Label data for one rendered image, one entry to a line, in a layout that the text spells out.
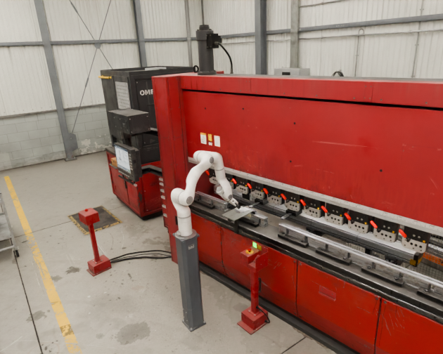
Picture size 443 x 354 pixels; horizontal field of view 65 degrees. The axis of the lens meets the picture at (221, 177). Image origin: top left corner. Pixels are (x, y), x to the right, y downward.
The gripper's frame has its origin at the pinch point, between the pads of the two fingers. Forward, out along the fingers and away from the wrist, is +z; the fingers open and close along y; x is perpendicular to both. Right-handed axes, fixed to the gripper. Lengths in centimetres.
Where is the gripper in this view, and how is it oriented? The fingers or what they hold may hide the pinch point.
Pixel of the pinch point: (237, 206)
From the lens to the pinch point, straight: 349.9
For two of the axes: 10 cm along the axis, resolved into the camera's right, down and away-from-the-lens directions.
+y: -5.7, -2.6, 7.8
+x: -6.0, 7.8, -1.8
